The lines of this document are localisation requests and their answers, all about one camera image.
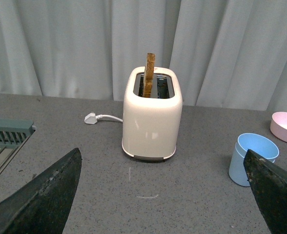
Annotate pink bowl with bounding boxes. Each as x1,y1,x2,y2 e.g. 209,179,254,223
270,112,287,142

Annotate green dish rack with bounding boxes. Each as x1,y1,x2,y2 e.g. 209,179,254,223
0,118,36,174

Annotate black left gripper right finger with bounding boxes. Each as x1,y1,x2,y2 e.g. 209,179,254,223
244,149,287,234

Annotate cream white toaster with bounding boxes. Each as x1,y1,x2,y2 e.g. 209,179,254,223
122,66,183,160

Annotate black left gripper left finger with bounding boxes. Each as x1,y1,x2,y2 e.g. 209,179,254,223
0,148,82,234

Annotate white power cable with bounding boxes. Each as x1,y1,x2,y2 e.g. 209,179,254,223
96,114,123,123

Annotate grey curtain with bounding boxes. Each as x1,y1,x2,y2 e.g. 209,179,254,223
0,0,287,111

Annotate white power plug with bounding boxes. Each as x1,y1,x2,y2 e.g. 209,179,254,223
84,112,98,124

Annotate light blue cup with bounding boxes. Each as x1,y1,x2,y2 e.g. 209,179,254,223
228,148,250,187
235,133,280,162

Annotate toasted bread slice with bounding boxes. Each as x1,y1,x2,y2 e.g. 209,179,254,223
143,53,155,98

